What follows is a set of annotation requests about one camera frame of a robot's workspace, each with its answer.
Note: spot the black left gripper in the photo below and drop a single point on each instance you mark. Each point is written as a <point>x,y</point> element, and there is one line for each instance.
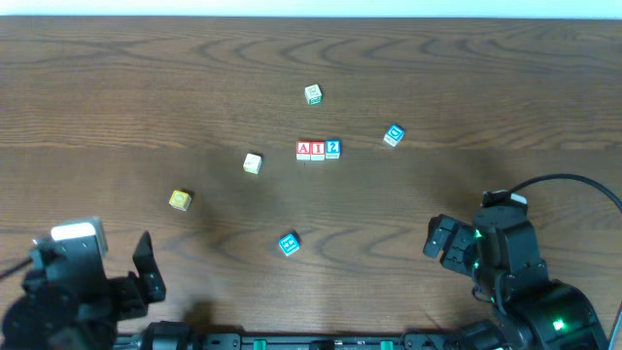
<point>128,296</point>

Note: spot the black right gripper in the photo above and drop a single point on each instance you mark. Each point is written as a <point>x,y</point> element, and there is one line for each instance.
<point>460,244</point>

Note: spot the blue number 2 block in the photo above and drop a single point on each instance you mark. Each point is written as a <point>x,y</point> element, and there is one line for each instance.
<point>333,149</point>

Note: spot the red letter I block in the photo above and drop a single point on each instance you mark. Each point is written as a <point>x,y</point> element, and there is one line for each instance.
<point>318,150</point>

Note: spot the red letter A block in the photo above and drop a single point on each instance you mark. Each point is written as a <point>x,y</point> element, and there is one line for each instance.
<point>303,150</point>

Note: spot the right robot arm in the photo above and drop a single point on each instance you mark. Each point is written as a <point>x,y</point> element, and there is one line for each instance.
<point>500,253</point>

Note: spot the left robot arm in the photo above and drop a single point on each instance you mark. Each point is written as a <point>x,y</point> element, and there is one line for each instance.
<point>39,323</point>

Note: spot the blue letter D block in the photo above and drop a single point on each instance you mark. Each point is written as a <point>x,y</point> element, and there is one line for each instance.
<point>393,135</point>

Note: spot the blue letter H block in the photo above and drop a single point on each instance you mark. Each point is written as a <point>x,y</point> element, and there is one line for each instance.
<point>289,244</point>

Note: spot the pale yellow wooden block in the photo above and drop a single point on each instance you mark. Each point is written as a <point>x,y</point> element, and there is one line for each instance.
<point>252,163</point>

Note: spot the green lettered white block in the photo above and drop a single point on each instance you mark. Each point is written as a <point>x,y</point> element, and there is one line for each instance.
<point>313,94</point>

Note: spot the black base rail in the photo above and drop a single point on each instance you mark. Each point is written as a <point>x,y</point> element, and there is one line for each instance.
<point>234,341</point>

